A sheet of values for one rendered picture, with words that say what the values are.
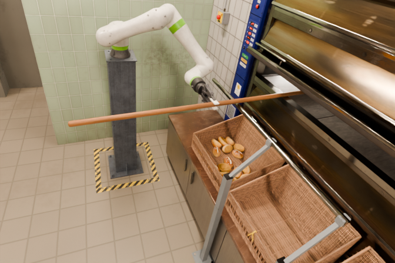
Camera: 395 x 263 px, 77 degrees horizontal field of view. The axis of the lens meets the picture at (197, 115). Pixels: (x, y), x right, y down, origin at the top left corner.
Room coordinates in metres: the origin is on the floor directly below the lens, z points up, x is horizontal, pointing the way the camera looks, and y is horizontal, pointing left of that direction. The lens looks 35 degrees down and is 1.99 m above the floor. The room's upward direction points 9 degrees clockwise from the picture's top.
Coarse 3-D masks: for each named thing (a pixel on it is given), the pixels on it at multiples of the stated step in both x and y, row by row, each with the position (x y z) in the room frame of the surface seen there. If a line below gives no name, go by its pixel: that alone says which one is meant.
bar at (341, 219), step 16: (256, 128) 1.16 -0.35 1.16; (272, 144) 1.03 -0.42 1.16; (288, 160) 0.92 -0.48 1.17; (224, 176) 0.96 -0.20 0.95; (304, 176) 0.83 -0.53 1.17; (224, 192) 0.94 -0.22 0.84; (320, 192) 0.75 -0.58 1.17; (336, 208) 0.67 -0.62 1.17; (336, 224) 0.63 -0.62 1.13; (208, 240) 0.93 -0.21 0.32; (320, 240) 0.59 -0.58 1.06; (208, 256) 0.98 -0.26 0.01
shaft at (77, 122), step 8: (256, 96) 1.45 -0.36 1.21; (264, 96) 1.47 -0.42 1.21; (272, 96) 1.50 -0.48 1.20; (280, 96) 1.53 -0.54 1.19; (192, 104) 1.22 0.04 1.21; (200, 104) 1.24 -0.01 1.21; (208, 104) 1.26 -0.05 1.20; (224, 104) 1.31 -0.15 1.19; (136, 112) 1.06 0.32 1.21; (144, 112) 1.07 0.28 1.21; (152, 112) 1.09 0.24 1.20; (160, 112) 1.11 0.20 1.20; (168, 112) 1.13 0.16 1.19; (72, 120) 0.91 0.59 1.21; (80, 120) 0.92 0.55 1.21; (88, 120) 0.93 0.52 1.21; (96, 120) 0.95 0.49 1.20; (104, 120) 0.97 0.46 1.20; (112, 120) 0.99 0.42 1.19
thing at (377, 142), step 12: (264, 60) 1.59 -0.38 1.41; (276, 60) 1.66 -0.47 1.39; (276, 72) 1.46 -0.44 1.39; (300, 72) 1.55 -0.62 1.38; (312, 84) 1.37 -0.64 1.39; (312, 96) 1.20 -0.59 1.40; (336, 96) 1.27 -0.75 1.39; (348, 108) 1.14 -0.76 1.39; (348, 120) 1.00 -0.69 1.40; (372, 120) 1.07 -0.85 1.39; (360, 132) 0.93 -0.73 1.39; (384, 132) 0.97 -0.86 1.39; (384, 144) 0.84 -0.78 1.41
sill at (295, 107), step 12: (264, 84) 1.74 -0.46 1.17; (288, 96) 1.58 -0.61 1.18; (288, 108) 1.48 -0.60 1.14; (300, 108) 1.44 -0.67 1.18; (312, 120) 1.31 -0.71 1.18; (324, 132) 1.21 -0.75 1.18; (336, 144) 1.12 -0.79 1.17; (348, 144) 1.12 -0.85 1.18; (348, 156) 1.05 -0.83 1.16; (360, 156) 1.04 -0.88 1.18; (360, 168) 0.98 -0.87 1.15; (372, 168) 0.95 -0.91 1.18; (384, 180) 0.88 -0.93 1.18
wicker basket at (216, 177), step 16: (208, 128) 1.61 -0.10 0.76; (224, 128) 1.69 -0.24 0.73; (240, 128) 1.73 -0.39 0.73; (192, 144) 1.55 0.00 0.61; (208, 144) 1.61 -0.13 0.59; (240, 144) 1.64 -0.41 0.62; (256, 144) 1.53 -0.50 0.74; (208, 160) 1.32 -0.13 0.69; (240, 160) 1.49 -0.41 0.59; (256, 160) 1.45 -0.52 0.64; (272, 160) 1.37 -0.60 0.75; (256, 176) 1.20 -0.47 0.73
